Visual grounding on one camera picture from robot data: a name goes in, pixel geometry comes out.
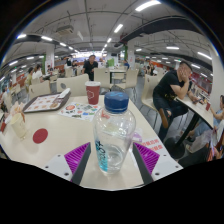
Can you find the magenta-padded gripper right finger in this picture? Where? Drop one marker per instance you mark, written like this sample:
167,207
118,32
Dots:
148,157

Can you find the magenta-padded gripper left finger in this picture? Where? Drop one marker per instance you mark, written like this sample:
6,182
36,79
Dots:
76,156

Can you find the clear blue-capped water bottle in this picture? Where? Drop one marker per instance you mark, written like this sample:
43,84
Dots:
114,133

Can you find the flat round red coaster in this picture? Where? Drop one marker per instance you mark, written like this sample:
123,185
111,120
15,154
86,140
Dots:
40,136

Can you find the colourful sticker sheet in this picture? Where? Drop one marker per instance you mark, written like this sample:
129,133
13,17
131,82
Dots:
78,110

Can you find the brown food tray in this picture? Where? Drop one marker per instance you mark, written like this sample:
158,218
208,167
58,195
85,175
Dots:
43,102

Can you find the red paper cup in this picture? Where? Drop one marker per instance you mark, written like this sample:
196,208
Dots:
92,94

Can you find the white napkin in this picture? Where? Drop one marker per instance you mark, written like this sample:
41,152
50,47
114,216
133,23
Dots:
64,93

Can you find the beige chair with oval hole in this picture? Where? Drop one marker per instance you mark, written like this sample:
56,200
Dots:
39,89
73,85

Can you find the person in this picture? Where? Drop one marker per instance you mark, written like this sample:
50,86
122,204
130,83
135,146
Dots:
29,77
218,115
37,72
168,88
90,66

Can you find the group of beige chairs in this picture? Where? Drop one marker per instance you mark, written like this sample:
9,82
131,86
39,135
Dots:
101,76

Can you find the ceiling air conditioner unit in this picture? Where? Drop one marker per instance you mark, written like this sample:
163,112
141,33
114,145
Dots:
65,30

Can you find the ceiling lights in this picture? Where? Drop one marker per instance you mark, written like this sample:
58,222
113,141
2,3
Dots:
146,5

